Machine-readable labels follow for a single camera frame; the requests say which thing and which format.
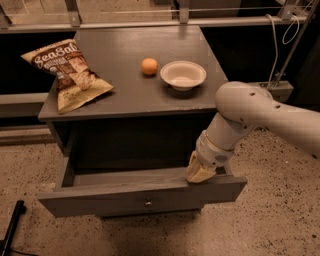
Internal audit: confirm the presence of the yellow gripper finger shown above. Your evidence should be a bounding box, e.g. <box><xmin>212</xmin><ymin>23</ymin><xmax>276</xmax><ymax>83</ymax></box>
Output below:
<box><xmin>186</xmin><ymin>163</ymin><xmax>216</xmax><ymax>183</ymax></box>
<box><xmin>187</xmin><ymin>151</ymin><xmax>198</xmax><ymax>174</ymax></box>

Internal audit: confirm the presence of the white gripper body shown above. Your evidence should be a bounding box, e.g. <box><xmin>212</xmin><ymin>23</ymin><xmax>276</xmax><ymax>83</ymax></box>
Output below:
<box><xmin>195</xmin><ymin>131</ymin><xmax>233</xmax><ymax>167</ymax></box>

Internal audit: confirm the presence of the grey top drawer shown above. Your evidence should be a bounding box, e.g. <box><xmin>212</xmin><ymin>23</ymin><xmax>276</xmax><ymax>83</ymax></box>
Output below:
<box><xmin>36</xmin><ymin>126</ymin><xmax>249</xmax><ymax>219</ymax></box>

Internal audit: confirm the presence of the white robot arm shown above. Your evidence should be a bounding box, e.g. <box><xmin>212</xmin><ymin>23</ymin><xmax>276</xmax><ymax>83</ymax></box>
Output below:
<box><xmin>186</xmin><ymin>82</ymin><xmax>320</xmax><ymax>183</ymax></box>

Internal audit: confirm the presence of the grey wooden drawer cabinet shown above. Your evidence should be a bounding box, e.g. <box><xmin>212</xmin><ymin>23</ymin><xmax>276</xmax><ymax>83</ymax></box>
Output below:
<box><xmin>37</xmin><ymin>25</ymin><xmax>230</xmax><ymax>221</ymax></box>

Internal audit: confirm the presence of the white paper bowl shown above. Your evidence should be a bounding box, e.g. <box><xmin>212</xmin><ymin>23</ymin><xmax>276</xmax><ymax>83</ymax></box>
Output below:
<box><xmin>160</xmin><ymin>61</ymin><xmax>207</xmax><ymax>91</ymax></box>

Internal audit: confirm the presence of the grey diagonal metal rod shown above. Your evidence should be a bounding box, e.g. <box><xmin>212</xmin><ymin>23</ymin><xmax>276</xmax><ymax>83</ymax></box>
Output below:
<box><xmin>268</xmin><ymin>0</ymin><xmax>320</xmax><ymax>87</ymax></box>

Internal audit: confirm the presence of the orange fruit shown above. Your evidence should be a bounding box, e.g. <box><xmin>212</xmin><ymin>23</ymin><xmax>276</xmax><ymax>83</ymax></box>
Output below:
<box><xmin>141</xmin><ymin>58</ymin><xmax>158</xmax><ymax>75</ymax></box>

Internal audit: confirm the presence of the sea salt chips bag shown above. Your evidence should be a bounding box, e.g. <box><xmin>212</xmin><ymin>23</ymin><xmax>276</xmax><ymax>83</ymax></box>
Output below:
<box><xmin>22</xmin><ymin>39</ymin><xmax>113</xmax><ymax>113</ymax></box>

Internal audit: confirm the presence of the grey metal railing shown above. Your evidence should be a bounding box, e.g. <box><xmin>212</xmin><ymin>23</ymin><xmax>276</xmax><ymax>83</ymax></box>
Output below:
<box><xmin>0</xmin><ymin>0</ymin><xmax>319</xmax><ymax>34</ymax></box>

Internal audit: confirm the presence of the black stand leg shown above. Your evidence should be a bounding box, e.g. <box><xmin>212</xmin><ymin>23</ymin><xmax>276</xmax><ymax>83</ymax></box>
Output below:
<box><xmin>0</xmin><ymin>200</ymin><xmax>26</xmax><ymax>256</ymax></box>

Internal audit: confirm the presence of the white cable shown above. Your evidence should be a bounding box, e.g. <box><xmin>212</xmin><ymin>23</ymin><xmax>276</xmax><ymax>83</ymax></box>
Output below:
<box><xmin>265</xmin><ymin>13</ymin><xmax>302</xmax><ymax>88</ymax></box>

